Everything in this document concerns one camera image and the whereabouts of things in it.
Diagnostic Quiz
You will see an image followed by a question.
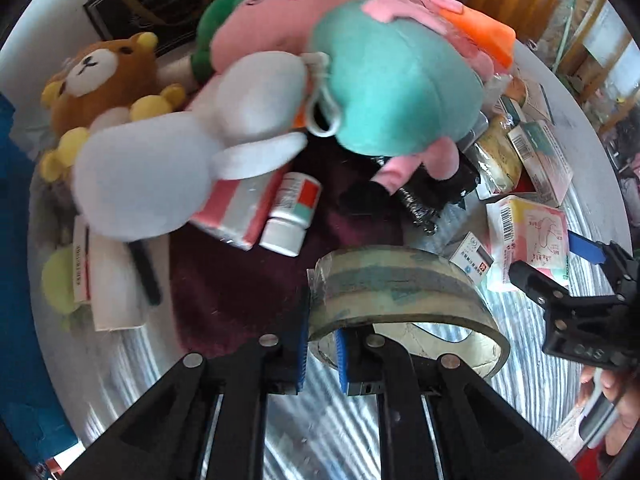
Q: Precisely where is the white plush toy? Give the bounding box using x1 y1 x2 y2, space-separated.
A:
72 52 313 242

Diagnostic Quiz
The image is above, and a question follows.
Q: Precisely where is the black plastic bag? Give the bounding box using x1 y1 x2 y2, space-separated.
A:
340 150 482 235

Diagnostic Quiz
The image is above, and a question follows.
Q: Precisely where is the white medicine bottle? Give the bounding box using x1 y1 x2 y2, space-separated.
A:
259 171 322 258

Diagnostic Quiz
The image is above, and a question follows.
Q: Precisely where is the pink pig plush teal dress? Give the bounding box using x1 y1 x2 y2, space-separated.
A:
209 0 496 211

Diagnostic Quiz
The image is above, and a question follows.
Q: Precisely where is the blue storage container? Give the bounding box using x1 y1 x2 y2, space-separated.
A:
0 92 82 467

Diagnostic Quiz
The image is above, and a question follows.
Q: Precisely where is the white flat box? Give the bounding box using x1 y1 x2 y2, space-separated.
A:
73 214 169 333

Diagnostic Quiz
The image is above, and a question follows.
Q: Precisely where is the pink and white medicine box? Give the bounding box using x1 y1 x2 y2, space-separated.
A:
190 167 287 252

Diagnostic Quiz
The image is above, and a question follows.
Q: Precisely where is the small blue white medicine box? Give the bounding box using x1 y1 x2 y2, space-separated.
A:
449 232 494 287

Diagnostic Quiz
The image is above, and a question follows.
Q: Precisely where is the black gift box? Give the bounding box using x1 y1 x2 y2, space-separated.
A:
82 0 227 59

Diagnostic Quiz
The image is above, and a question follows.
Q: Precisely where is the orange plush toy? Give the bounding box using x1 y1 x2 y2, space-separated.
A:
442 7 517 68

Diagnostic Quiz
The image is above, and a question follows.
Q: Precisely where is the tape roll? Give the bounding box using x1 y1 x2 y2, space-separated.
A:
306 246 512 380

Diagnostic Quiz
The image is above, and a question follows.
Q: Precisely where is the yellow green soft ball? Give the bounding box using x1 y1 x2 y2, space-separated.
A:
41 247 89 317

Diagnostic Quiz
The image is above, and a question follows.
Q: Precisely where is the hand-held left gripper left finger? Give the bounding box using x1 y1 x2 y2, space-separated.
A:
62 287 311 480

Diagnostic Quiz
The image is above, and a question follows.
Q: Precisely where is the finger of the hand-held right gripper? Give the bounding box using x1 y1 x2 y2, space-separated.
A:
567 232 640 287
509 261 572 312

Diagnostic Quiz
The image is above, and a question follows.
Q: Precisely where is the yellowish plastic packet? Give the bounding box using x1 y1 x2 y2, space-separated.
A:
472 115 524 196

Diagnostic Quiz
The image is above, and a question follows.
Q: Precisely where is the person's right hand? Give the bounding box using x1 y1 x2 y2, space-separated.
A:
580 366 640 457

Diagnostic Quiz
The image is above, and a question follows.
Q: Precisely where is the maroon cloth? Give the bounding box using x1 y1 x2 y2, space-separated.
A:
167 145 407 357

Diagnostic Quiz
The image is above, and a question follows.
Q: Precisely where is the green and yellow plush toy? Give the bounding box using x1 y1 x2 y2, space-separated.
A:
192 0 267 85

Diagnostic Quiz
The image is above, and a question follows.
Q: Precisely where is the teal and white medicine box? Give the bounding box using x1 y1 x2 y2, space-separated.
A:
507 120 574 209

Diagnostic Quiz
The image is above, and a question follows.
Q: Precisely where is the brown bear plush toy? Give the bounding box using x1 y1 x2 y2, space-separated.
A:
40 31 188 182

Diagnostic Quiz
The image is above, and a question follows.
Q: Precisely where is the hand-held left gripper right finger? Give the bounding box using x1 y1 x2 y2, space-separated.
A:
336 327 583 480

